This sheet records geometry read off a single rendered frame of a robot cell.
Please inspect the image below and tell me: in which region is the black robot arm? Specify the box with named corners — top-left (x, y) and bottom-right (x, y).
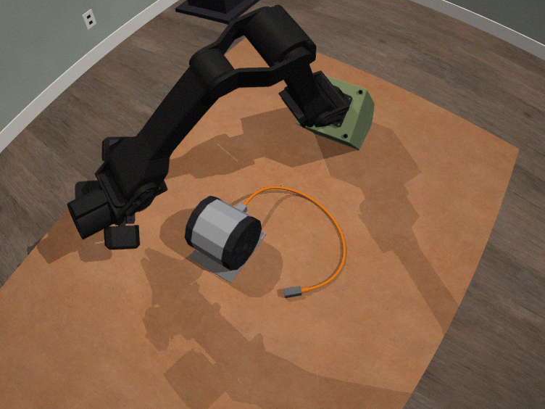
top-left (67, 5), bottom-right (352, 240)

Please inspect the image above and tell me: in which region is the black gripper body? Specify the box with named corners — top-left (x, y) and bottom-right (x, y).
top-left (102, 137), bottom-right (140, 249)

